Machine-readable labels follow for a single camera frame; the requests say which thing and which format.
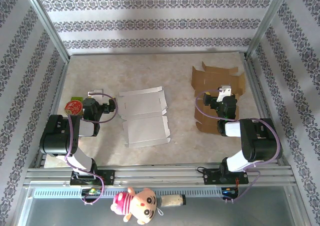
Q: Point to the jar with black cap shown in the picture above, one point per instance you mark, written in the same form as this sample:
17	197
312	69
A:
171	201

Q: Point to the aluminium side rail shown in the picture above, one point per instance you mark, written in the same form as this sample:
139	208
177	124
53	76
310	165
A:
59	85
255	85

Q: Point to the red round tin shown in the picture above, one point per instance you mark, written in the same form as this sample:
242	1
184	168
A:
72	107

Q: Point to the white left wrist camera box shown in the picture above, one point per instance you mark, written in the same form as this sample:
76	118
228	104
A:
96	92

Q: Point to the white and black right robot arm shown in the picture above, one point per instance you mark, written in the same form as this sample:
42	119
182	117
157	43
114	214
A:
260	140

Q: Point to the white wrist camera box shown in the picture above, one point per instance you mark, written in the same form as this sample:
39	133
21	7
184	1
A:
223	93
96	92

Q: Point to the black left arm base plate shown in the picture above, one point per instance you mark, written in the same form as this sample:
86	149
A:
107	177

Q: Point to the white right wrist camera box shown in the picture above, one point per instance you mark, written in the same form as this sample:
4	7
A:
223	93

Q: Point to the aluminium frame post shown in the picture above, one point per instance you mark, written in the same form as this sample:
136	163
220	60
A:
45	23
265	23

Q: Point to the aluminium mounting rail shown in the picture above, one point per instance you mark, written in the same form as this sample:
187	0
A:
162	176

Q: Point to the small green box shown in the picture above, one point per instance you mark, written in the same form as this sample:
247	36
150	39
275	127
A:
76	98

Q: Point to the plush doll with pink shirt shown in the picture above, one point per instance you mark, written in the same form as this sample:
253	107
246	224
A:
140	206

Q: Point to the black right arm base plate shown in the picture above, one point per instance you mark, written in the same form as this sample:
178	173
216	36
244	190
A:
211	177

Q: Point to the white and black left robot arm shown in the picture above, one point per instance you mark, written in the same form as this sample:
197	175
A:
55	135

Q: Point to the brown cardboard box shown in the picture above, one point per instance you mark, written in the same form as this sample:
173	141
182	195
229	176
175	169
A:
212	78

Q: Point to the blue and white paper box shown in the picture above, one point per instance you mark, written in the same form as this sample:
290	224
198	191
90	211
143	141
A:
145	130

